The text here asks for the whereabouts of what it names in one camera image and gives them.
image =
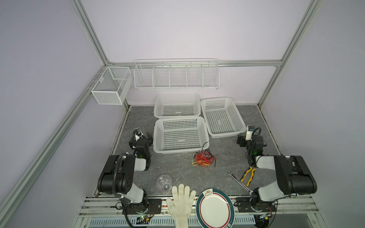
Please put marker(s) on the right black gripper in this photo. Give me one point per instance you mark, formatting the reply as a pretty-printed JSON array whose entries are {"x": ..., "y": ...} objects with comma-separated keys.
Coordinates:
[{"x": 247, "y": 141}]

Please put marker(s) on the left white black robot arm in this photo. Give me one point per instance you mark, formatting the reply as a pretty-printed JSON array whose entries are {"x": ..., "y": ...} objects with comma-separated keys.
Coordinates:
[{"x": 118, "y": 173}]

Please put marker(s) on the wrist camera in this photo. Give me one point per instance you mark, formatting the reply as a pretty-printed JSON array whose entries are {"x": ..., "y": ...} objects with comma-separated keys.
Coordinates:
[
  {"x": 249, "y": 132},
  {"x": 137, "y": 133}
]

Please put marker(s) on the yellow handled pliers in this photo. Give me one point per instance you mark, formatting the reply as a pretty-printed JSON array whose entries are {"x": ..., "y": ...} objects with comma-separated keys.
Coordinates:
[{"x": 248, "y": 174}]

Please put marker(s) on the front white plastic basket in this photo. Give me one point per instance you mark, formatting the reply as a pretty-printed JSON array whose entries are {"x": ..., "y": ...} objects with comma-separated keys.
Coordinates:
[{"x": 180, "y": 135}]

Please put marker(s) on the long white wire shelf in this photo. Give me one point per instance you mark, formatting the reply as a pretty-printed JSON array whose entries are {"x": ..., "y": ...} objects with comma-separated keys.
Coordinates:
[{"x": 177, "y": 74}]

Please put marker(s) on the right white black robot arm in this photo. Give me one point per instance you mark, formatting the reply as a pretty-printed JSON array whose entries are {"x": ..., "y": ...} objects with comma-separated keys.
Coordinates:
[{"x": 293, "y": 176}]

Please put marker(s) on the clear drinking glass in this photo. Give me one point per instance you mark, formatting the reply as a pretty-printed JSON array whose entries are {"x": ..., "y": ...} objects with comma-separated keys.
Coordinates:
[{"x": 164, "y": 183}]

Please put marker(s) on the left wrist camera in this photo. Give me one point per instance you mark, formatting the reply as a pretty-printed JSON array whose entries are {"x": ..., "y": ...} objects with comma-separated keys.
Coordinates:
[{"x": 137, "y": 133}]

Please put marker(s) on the right white plastic basket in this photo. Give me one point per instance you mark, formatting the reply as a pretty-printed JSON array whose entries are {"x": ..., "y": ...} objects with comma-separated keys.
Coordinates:
[{"x": 222, "y": 117}]

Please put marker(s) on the white plastic basket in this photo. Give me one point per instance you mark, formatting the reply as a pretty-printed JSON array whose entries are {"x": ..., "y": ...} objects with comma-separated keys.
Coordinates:
[
  {"x": 180, "y": 135},
  {"x": 171, "y": 105},
  {"x": 222, "y": 117}
]

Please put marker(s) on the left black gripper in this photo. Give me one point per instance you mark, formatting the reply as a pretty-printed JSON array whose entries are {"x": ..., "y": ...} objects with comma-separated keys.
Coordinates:
[{"x": 139, "y": 141}]

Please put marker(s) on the green circuit board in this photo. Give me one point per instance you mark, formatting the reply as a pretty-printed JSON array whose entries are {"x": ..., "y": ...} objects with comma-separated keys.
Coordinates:
[{"x": 142, "y": 220}]

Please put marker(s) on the rear white plastic basket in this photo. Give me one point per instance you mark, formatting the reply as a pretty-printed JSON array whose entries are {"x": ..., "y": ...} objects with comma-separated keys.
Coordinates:
[{"x": 171, "y": 105}]

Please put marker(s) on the small white mesh box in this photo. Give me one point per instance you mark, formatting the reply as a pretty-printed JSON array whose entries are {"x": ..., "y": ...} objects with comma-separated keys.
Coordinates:
[{"x": 112, "y": 86}]

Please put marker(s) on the white knit glove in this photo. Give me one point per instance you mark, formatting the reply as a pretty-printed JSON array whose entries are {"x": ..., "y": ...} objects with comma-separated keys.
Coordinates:
[{"x": 181, "y": 205}]

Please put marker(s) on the silver combination wrench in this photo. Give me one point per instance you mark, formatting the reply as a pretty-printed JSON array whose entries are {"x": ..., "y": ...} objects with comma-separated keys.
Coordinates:
[{"x": 238, "y": 181}]

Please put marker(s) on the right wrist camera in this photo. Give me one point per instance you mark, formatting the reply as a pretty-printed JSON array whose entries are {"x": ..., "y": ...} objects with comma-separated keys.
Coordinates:
[{"x": 249, "y": 132}]

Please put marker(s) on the white plate green red rim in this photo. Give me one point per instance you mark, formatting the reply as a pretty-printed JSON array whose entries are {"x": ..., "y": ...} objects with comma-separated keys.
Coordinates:
[{"x": 214, "y": 209}]

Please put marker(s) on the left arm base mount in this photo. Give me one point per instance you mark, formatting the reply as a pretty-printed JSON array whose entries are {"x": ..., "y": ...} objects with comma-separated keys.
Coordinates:
[{"x": 150, "y": 206}]

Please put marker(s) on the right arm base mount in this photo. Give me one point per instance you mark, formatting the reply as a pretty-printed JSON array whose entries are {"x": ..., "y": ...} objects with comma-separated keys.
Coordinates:
[{"x": 246, "y": 205}]

